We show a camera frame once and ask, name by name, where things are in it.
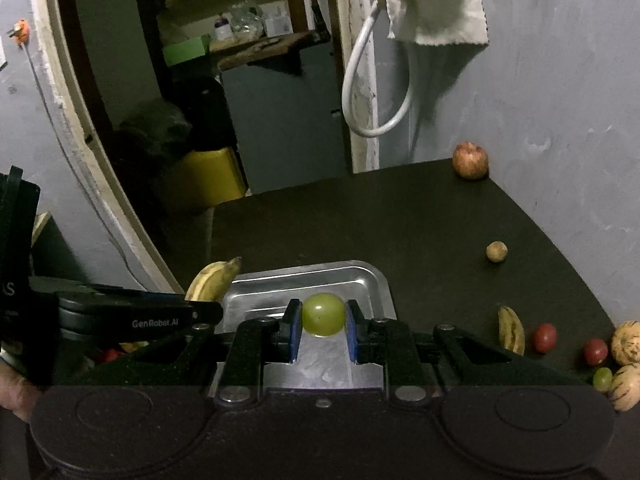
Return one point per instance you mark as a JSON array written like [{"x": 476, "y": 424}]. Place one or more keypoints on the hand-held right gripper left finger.
[{"x": 295, "y": 332}]

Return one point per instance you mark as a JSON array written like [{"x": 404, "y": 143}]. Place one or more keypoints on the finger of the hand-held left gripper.
[{"x": 145, "y": 317}]

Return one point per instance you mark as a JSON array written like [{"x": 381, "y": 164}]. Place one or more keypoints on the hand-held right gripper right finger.
[{"x": 352, "y": 332}]

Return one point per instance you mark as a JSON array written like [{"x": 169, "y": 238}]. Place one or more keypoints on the green grape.
[
  {"x": 602, "y": 379},
  {"x": 323, "y": 314}
]

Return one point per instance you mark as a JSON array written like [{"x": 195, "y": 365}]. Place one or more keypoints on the metal tray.
[{"x": 350, "y": 280}]

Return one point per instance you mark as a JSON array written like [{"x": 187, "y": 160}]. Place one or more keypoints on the yellow banana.
[{"x": 212, "y": 280}]

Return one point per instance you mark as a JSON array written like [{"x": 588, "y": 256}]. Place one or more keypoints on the person's left hand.
[{"x": 17, "y": 390}]

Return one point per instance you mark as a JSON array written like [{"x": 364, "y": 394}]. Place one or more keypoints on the yellow container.
[{"x": 212, "y": 175}]

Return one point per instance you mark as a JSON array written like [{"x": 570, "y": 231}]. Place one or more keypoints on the small spotted banana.
[{"x": 511, "y": 331}]

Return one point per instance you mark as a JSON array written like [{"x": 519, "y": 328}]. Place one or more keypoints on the small brown round fruit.
[{"x": 497, "y": 251}]

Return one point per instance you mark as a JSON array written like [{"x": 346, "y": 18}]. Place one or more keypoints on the dark bag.
[{"x": 152, "y": 127}]

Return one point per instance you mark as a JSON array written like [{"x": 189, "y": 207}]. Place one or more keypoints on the dark cabinet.
[{"x": 285, "y": 125}]

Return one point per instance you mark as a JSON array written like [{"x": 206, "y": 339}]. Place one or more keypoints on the red apple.
[{"x": 470, "y": 160}]

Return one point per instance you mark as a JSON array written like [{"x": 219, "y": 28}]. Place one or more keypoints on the green box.
[{"x": 186, "y": 50}]

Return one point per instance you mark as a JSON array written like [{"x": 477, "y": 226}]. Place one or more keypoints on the striped yellow pepino melon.
[
  {"x": 625, "y": 387},
  {"x": 626, "y": 343}
]

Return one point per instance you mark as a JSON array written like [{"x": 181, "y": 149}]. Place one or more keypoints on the wooden board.
[{"x": 270, "y": 47}]

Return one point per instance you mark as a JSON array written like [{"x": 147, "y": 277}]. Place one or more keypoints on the white cloth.
[{"x": 440, "y": 15}]

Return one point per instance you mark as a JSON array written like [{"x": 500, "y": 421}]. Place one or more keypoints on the orange wall fitting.
[{"x": 22, "y": 31}]

